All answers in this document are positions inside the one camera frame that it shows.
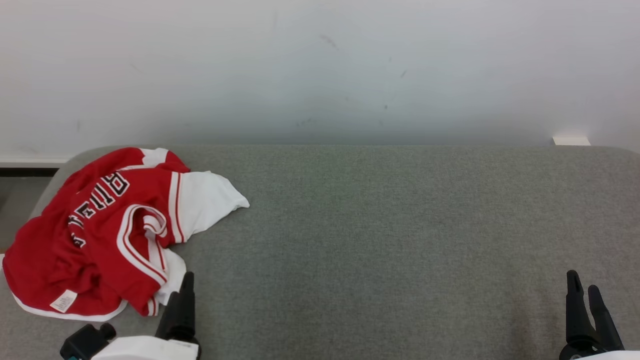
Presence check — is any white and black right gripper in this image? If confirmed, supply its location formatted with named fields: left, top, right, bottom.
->
left=559, top=270, right=640, bottom=360

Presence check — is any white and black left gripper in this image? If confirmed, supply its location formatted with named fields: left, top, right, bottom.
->
left=92, top=271, right=202, bottom=360

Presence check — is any red jersey with white sleeves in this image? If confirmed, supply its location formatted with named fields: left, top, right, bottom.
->
left=1, top=146, right=251, bottom=322

